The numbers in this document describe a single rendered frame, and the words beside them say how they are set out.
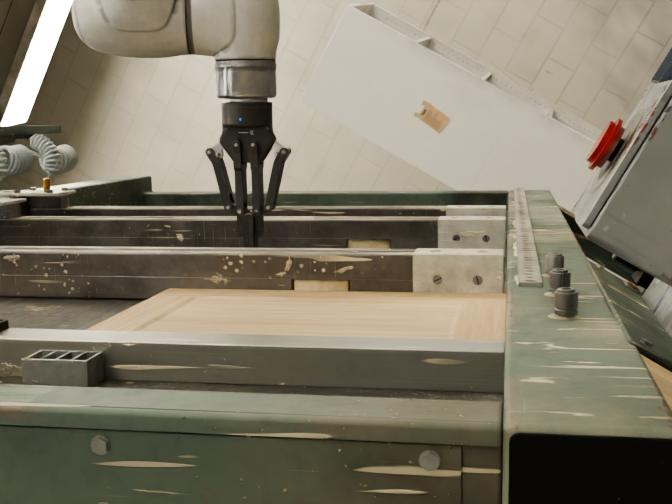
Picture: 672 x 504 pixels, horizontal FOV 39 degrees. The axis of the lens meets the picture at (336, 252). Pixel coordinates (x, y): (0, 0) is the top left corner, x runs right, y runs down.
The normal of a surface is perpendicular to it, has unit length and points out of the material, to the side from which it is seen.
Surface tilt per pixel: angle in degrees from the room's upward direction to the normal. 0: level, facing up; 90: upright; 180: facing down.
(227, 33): 98
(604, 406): 60
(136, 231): 90
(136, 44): 119
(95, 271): 90
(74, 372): 89
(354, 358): 90
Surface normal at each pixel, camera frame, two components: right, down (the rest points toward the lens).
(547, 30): -0.25, 0.26
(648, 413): -0.02, -0.99
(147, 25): 0.11, 0.59
